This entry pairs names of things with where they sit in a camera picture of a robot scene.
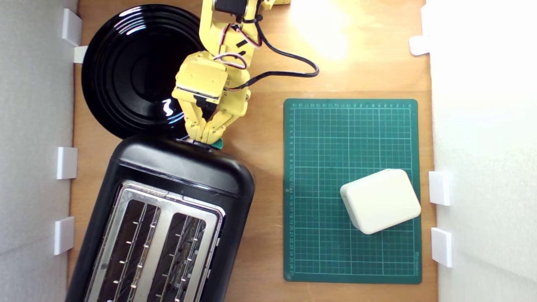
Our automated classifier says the black two-slot toaster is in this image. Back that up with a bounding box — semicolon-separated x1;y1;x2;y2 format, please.
65;135;255;302

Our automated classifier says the black round plate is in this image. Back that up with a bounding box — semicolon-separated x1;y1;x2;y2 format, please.
81;4;207;140

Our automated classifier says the green cutting mat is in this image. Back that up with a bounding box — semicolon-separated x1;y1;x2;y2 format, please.
283;99;422;285

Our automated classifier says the white rounded block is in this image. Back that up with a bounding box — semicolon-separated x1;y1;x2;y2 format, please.
340;169;422;235

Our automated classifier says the yellow wrist camera mount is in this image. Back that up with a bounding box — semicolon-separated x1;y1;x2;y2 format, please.
174;52;230;101

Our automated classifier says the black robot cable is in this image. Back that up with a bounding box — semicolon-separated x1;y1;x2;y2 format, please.
214;17;320;91

